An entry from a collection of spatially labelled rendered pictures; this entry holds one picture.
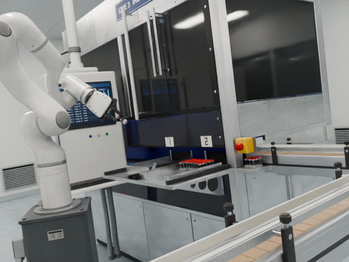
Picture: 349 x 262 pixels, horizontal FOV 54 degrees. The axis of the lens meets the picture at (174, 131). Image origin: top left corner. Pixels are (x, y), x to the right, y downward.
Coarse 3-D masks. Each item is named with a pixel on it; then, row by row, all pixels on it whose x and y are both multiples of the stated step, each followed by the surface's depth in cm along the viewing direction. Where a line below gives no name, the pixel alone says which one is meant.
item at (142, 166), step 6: (168, 156) 229; (144, 162) 217; (150, 162) 220; (156, 162) 223; (162, 162) 225; (168, 162) 222; (174, 162) 200; (126, 168) 209; (132, 168) 203; (138, 168) 198; (144, 168) 192; (150, 168) 189
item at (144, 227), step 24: (312, 144) 225; (96, 192) 314; (264, 192) 186; (96, 216) 321; (120, 216) 281; (144, 216) 250; (168, 216) 226; (192, 216) 206; (216, 216) 189; (120, 240) 287; (144, 240) 255; (168, 240) 230; (192, 240) 209
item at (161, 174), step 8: (160, 168) 183; (168, 168) 186; (176, 168) 190; (200, 168) 166; (208, 168) 170; (144, 176) 172; (152, 176) 166; (160, 176) 160; (168, 176) 155; (176, 176) 157
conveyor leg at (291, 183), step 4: (288, 176) 166; (292, 176) 165; (288, 180) 166; (292, 180) 165; (288, 184) 166; (292, 184) 165; (296, 184) 166; (288, 188) 166; (292, 188) 166; (296, 188) 166; (288, 192) 167; (292, 192) 166; (296, 192) 166; (288, 196) 167; (292, 196) 166; (296, 196) 166; (288, 200) 168
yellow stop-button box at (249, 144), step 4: (236, 140) 169; (240, 140) 167; (244, 140) 165; (248, 140) 165; (252, 140) 167; (244, 144) 165; (248, 144) 165; (252, 144) 167; (244, 148) 166; (248, 148) 165; (252, 148) 167; (240, 152) 168; (244, 152) 166; (248, 152) 165
